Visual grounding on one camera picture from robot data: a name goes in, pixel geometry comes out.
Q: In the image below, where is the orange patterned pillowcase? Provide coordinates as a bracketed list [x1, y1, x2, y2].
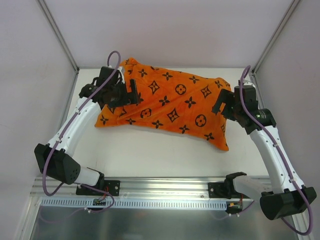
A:
[94, 57, 231, 151]

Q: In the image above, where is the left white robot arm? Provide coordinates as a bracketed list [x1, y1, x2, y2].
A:
[34, 66, 139, 195]

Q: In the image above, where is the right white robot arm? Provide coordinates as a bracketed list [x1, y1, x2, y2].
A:
[208, 85, 317, 220]

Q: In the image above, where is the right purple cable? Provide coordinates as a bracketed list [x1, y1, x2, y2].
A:
[237, 65, 315, 236]

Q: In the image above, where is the purple cable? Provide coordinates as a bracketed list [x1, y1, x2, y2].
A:
[41, 50, 121, 196]
[237, 65, 315, 236]

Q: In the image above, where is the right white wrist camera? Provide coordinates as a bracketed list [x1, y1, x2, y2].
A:
[238, 79, 256, 88]

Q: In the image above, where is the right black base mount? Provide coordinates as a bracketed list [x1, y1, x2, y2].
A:
[207, 182, 232, 199]

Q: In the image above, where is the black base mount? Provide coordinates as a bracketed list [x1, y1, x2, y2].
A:
[75, 179, 121, 197]
[207, 182, 232, 199]

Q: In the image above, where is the aluminium mounting rail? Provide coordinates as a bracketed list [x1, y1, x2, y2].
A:
[29, 176, 273, 201]

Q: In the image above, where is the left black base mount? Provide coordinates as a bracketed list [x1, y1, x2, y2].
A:
[75, 179, 121, 197]

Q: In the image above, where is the left aluminium frame post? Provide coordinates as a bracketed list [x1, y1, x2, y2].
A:
[36, 0, 80, 73]

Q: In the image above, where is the aluminium frame post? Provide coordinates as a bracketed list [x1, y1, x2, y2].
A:
[36, 0, 80, 73]
[251, 0, 301, 75]

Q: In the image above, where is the white slotted cable duct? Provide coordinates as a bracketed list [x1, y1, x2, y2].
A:
[40, 197, 227, 211]

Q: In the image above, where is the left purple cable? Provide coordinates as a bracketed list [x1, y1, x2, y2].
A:
[41, 50, 121, 196]

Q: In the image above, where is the right aluminium frame post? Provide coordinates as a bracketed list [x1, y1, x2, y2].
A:
[251, 0, 301, 75]

